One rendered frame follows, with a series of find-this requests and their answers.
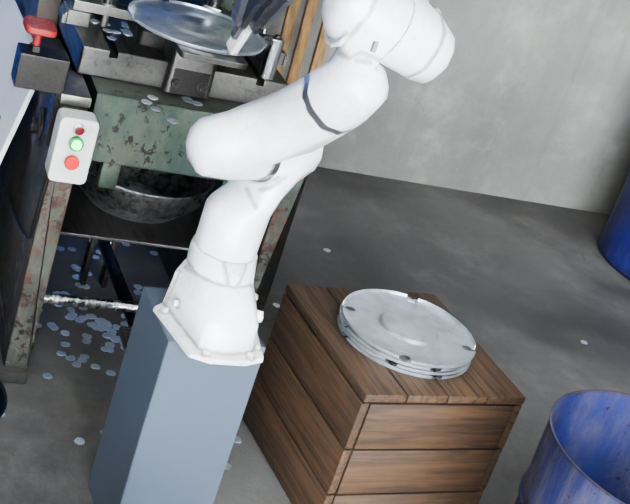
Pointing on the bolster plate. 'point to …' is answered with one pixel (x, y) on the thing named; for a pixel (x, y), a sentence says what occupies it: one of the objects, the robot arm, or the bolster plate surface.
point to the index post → (271, 57)
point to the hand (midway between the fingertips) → (238, 37)
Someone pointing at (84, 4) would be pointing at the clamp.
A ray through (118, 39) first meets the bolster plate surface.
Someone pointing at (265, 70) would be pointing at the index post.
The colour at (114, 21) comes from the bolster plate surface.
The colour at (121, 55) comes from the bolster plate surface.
